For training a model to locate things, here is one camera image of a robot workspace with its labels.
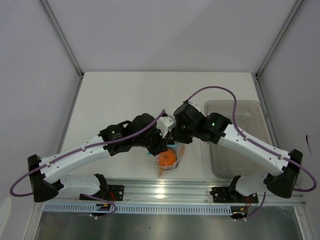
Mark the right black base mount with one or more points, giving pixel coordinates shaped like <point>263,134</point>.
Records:
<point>227,195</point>

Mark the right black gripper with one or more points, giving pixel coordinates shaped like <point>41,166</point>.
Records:
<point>178,136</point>

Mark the frame post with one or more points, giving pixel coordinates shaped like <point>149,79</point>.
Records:
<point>55,25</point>
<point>284,29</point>

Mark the slotted cable duct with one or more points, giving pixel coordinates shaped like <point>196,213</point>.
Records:
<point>132,208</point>

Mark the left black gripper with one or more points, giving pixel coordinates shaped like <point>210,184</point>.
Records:
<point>161,146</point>

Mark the orange toy pumpkin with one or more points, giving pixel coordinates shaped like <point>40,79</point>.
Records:
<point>166,158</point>

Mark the aluminium rail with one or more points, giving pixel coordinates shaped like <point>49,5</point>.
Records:
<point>163,191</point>

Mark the clear zip top bag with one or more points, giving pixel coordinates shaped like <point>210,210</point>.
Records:
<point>160,170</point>

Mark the right frame post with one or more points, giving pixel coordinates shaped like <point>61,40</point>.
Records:
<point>284,29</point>

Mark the clear plastic food container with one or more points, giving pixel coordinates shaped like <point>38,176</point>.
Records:
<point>231,156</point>

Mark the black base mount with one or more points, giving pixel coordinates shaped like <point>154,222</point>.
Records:
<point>227,195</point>
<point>114,193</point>

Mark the left frame post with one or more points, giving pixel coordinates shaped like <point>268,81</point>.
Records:
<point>55,25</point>

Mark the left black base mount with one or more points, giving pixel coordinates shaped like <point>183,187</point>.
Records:
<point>114,193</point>

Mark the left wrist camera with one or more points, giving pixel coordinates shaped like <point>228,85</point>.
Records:
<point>165,124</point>

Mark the toy pineapple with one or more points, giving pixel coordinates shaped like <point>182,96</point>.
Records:
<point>182,150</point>

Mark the purple toy onion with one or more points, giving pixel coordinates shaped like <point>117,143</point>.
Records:
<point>171,167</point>

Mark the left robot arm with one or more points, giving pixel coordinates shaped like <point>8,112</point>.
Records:
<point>50,176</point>

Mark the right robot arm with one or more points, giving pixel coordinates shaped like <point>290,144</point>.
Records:
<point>280,167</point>

